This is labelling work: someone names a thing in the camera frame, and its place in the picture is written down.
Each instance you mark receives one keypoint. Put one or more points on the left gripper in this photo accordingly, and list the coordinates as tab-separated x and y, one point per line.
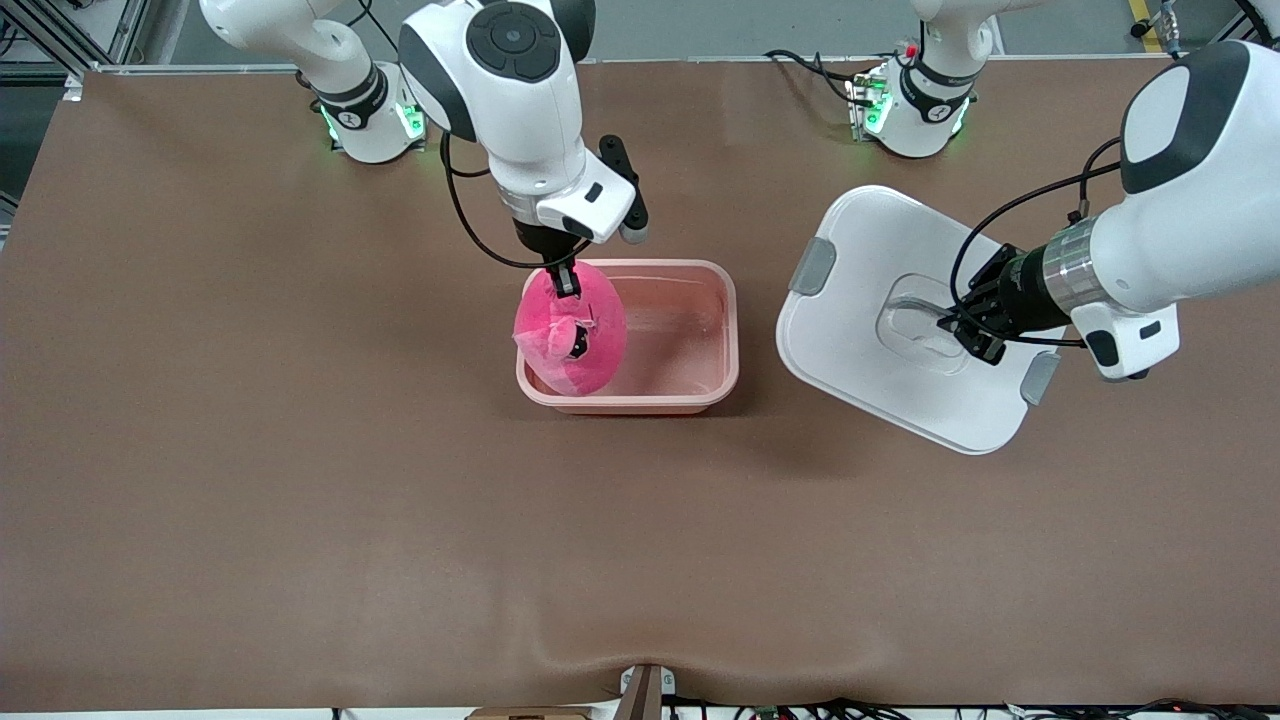
1018	293

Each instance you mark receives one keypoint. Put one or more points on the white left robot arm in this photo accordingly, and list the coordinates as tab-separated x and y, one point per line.
1200	200

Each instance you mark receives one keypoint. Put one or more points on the white box lid grey latches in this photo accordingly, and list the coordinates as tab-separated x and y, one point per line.
860	330

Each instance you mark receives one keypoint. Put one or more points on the pink plush toy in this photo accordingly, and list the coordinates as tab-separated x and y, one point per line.
600	340

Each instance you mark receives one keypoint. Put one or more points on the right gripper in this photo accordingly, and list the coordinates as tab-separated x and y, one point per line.
546	243

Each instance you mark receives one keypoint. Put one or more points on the brown cardboard piece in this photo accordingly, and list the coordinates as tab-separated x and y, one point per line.
530	714

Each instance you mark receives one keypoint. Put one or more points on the pink plastic box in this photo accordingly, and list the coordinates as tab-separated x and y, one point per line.
680	330

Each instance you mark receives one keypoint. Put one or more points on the aluminium frame profile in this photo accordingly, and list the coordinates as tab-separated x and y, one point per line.
50	40

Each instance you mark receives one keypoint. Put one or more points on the metal table clamp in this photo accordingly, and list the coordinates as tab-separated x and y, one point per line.
643	695

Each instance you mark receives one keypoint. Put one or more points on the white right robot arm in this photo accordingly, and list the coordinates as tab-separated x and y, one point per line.
500	100

